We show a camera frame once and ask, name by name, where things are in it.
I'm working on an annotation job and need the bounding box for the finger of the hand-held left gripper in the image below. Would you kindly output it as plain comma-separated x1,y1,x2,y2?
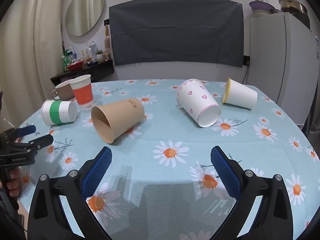
0,125,37,144
14,134,54,153

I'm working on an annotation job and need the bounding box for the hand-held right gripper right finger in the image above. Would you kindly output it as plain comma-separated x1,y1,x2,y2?
210,146,294,240

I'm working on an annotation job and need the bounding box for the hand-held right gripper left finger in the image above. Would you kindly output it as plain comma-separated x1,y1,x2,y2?
28,146,113,240

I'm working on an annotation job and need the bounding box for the brown kraft paper cup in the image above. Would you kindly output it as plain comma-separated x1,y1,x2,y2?
91,98,146,144

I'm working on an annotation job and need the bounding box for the white cup with green band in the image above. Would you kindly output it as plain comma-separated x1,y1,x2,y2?
41,99,77,126

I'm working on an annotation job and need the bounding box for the red and white paper cup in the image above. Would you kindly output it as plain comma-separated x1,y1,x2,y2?
69,74,95,106

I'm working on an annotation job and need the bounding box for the white cup with pink hearts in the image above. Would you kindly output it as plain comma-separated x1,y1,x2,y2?
176,79,222,128

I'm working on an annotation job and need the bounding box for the white cup with yellow rim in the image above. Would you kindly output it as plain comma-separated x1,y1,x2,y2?
222,77,258,111

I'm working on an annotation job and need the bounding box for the person's left hand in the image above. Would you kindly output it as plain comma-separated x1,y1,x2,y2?
6,166,22,198

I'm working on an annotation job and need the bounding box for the brown ceramic mug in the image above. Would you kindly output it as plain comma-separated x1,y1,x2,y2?
51,81,75,101

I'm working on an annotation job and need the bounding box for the blue daisy print tablecloth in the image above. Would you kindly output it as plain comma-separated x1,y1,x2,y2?
17,79,320,240

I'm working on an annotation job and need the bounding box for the beige curtain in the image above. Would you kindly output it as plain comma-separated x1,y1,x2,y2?
0,0,65,133

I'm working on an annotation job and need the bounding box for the red bowl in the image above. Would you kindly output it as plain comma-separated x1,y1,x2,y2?
67,61,84,72

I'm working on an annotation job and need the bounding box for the black shelf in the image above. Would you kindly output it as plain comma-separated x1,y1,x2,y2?
50,59,115,86

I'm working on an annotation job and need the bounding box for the white spray bottle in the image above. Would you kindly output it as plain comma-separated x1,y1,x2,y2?
89,41,98,61

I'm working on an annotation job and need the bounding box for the white refrigerator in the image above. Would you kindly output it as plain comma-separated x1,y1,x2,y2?
246,12,320,127

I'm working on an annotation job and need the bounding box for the dark grey cloth cover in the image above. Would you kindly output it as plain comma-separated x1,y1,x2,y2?
109,0,244,68

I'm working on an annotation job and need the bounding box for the purple bowl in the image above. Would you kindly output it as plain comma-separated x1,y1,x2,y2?
249,0,273,13

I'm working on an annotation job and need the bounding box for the steel cooking pot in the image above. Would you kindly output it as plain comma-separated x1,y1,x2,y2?
279,0,309,15

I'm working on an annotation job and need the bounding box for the oval wall mirror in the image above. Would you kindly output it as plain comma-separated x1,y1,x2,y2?
65,0,105,37

